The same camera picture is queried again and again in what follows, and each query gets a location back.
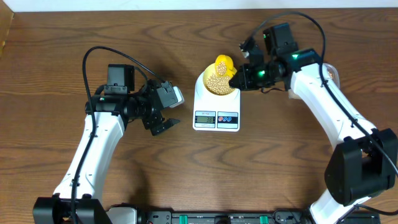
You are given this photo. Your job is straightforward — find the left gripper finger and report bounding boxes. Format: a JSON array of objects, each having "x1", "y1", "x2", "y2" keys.
[
  {"x1": 157, "y1": 82, "x2": 184, "y2": 108},
  {"x1": 150, "y1": 118, "x2": 180, "y2": 136}
]

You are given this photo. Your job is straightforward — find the yellow scoop cup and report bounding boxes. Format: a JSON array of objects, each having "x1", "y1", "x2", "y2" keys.
[{"x1": 215, "y1": 55, "x2": 237, "y2": 78}]

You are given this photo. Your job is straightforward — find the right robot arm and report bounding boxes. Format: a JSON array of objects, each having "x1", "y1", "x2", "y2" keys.
[{"x1": 229, "y1": 23, "x2": 397, "y2": 223}]

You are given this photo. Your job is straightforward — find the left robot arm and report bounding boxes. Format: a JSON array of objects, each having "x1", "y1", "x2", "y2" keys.
[{"x1": 32, "y1": 80, "x2": 184, "y2": 223}]

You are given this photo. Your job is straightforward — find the soybeans in scoop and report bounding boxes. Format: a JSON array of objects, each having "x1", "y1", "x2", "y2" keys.
[{"x1": 216, "y1": 61, "x2": 227, "y2": 77}]

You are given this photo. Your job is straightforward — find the soybeans in bowl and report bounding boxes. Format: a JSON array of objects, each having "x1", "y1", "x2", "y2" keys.
[{"x1": 205, "y1": 73, "x2": 234, "y2": 96}]

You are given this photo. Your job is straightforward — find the pale yellow bowl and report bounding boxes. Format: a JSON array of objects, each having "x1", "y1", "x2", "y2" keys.
[{"x1": 203, "y1": 63, "x2": 216, "y2": 87}]

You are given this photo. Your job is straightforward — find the white digital kitchen scale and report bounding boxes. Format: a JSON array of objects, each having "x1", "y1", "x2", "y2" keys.
[{"x1": 192, "y1": 72, "x2": 241, "y2": 132}]

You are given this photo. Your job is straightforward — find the clear plastic bean container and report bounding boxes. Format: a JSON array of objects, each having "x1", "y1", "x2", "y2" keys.
[{"x1": 288, "y1": 63, "x2": 340, "y2": 100}]

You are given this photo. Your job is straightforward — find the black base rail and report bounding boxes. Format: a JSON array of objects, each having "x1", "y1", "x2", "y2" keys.
[{"x1": 105, "y1": 205, "x2": 382, "y2": 224}]

